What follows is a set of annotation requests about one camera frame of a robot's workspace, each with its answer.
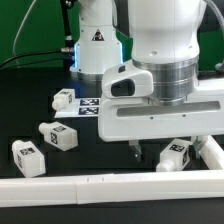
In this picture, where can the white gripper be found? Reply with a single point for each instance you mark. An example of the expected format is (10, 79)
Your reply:
(132, 119)

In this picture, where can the white L-shaped obstacle fence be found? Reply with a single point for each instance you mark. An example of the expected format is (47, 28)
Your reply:
(106, 188)

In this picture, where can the white sheet with tags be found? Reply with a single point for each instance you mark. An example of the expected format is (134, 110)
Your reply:
(81, 107)

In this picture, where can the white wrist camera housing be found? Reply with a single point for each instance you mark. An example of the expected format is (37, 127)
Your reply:
(126, 80)

